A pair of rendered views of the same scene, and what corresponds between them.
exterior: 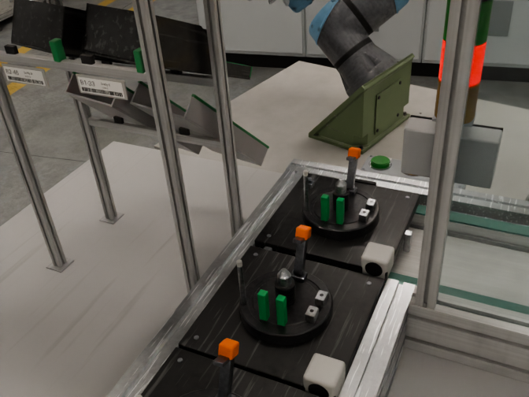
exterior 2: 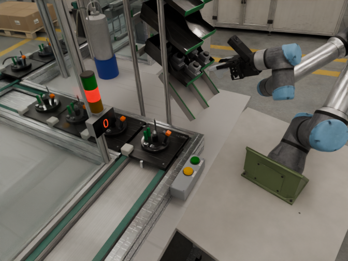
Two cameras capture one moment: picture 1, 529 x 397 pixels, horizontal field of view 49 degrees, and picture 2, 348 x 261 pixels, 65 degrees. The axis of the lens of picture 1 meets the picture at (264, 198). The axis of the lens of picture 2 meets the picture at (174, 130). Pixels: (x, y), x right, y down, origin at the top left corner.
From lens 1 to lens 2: 150 cm
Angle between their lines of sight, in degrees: 71
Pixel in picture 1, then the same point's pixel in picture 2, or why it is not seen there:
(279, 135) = (261, 145)
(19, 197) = not seen: hidden behind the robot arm
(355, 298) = (112, 143)
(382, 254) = (124, 147)
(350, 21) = (294, 128)
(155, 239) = (180, 114)
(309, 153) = (242, 155)
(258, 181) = (216, 138)
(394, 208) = (156, 158)
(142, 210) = not seen: hidden behind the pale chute
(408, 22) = not seen: outside the picture
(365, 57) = (281, 147)
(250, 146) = (185, 110)
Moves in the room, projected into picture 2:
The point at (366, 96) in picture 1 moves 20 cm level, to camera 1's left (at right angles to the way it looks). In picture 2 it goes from (248, 154) to (241, 124)
